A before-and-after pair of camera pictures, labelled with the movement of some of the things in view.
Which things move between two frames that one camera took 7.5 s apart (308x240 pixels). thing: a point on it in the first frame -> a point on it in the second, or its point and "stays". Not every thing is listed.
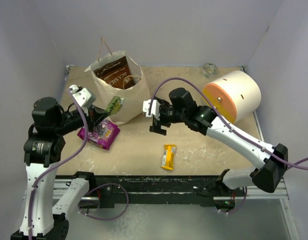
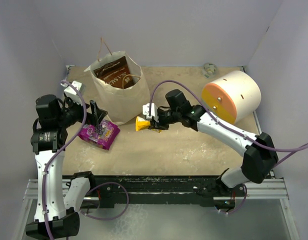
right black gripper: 164,104 stays
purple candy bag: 105,134 stays
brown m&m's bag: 117,74 stays
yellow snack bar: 168,158 -> 141,124
